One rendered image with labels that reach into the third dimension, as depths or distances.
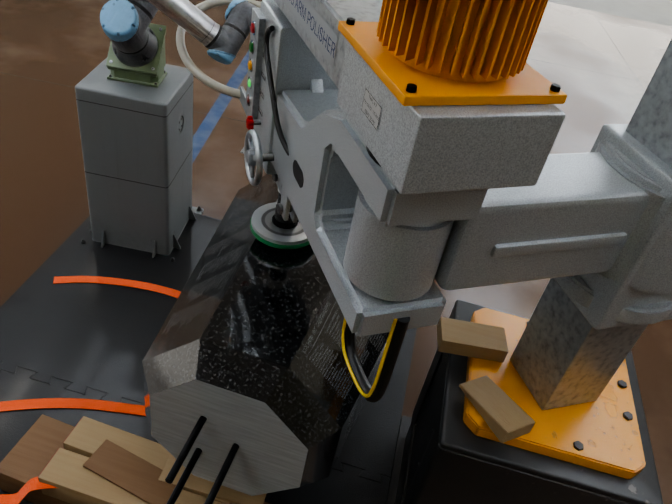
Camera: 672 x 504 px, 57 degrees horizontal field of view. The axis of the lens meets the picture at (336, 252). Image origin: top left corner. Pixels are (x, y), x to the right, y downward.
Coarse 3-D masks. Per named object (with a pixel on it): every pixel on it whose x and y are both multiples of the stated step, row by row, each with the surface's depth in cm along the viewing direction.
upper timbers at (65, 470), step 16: (80, 432) 205; (96, 432) 206; (112, 432) 207; (128, 432) 208; (64, 448) 204; (80, 448) 201; (96, 448) 202; (128, 448) 203; (144, 448) 204; (160, 448) 205; (48, 464) 195; (64, 464) 196; (80, 464) 197; (160, 464) 201; (48, 480) 191; (64, 480) 192; (80, 480) 193; (96, 480) 193; (64, 496) 194; (80, 496) 191; (96, 496) 190; (112, 496) 190; (128, 496) 191; (192, 496) 194
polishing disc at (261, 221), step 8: (264, 208) 201; (272, 208) 202; (256, 216) 197; (264, 216) 198; (272, 216) 199; (256, 224) 194; (264, 224) 195; (272, 224) 195; (256, 232) 192; (264, 232) 192; (272, 232) 192; (280, 232) 193; (288, 232) 194; (296, 232) 194; (304, 232) 195; (272, 240) 190; (280, 240) 190; (288, 240) 190; (296, 240) 191; (304, 240) 192
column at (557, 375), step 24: (648, 96) 131; (648, 120) 131; (648, 144) 132; (552, 288) 165; (552, 312) 165; (576, 312) 156; (528, 336) 176; (552, 336) 166; (576, 336) 157; (600, 336) 155; (624, 336) 159; (528, 360) 177; (552, 360) 167; (576, 360) 160; (600, 360) 163; (528, 384) 178; (552, 384) 167; (576, 384) 168; (600, 384) 173; (552, 408) 174
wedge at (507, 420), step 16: (464, 384) 174; (480, 384) 175; (480, 400) 169; (496, 400) 170; (512, 400) 170; (496, 416) 164; (512, 416) 164; (528, 416) 165; (496, 432) 163; (512, 432) 160; (528, 432) 166
